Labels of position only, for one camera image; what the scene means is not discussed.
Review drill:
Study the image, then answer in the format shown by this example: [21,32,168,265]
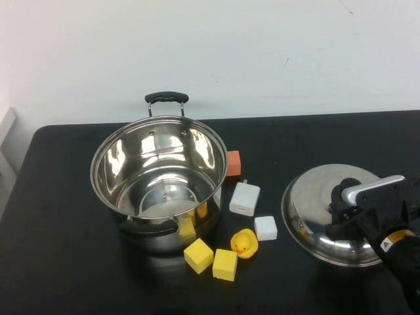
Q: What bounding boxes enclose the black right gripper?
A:
[325,175,420,242]

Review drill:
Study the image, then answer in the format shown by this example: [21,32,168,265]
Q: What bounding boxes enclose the stainless steel lid black knob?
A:
[281,163,385,268]

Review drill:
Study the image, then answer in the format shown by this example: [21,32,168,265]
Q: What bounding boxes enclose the white cube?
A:
[253,215,278,242]

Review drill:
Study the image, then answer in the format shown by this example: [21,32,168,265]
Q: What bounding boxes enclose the white USB charger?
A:
[228,179,261,218]

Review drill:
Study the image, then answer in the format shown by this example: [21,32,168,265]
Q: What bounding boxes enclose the yellow rubber duck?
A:
[230,228,259,260]

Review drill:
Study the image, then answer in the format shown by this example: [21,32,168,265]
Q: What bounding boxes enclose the orange block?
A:
[224,150,242,180]

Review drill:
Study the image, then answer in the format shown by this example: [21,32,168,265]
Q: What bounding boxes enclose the yellow cube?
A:
[211,248,238,282]
[183,238,215,275]

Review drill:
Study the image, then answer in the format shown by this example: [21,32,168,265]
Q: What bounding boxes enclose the stainless steel pot black handles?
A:
[89,91,228,255]

